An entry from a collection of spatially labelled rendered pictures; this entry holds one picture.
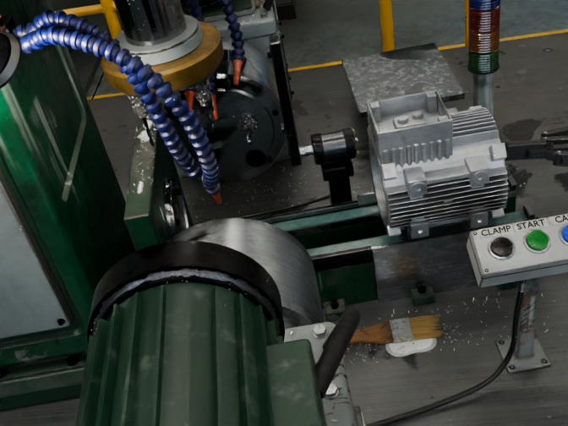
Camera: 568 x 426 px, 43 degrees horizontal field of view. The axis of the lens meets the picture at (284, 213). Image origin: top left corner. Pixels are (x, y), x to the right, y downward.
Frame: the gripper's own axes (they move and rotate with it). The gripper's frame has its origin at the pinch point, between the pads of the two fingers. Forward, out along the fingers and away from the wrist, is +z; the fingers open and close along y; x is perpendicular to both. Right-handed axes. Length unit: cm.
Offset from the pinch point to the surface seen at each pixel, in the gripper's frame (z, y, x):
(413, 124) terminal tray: 20.4, 1.3, -7.3
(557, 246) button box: 6.1, 28.0, -2.6
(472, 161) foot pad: 11.8, 7.2, -3.3
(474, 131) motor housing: 10.6, 2.7, -6.2
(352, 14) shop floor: -25, -300, 100
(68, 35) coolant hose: 68, 18, -33
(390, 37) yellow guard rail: -28, -220, 79
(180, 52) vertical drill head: 56, 6, -24
